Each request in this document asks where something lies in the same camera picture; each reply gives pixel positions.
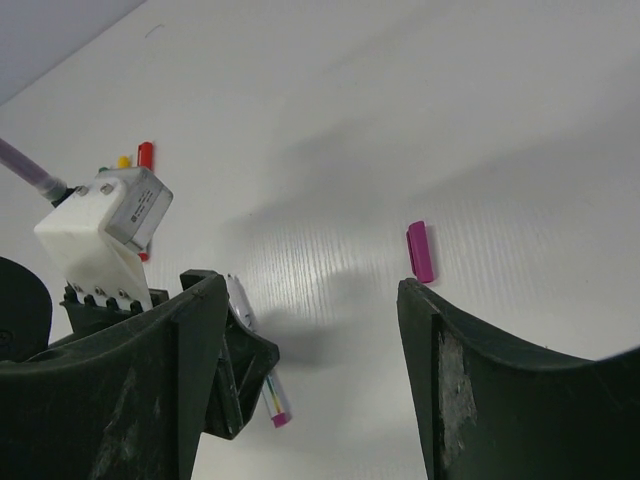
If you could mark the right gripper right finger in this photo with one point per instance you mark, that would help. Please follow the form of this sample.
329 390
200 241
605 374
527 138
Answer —
490 405

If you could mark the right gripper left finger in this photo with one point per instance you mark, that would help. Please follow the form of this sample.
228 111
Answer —
127 402

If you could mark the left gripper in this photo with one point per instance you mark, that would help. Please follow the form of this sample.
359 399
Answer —
186 366

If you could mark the purple marker pen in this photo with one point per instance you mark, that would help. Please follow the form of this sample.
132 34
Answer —
265 356

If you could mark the purple pen cap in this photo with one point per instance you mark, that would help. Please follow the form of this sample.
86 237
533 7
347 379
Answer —
419 252

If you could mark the red pen cap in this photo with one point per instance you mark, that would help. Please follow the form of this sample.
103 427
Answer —
145 155

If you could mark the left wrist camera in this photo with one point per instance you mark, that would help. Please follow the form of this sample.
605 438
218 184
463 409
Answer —
94 237

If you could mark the yellow pen cap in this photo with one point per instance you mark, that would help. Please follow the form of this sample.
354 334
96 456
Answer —
124 162

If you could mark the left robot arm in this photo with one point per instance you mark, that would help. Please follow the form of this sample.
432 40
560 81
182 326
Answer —
26 317

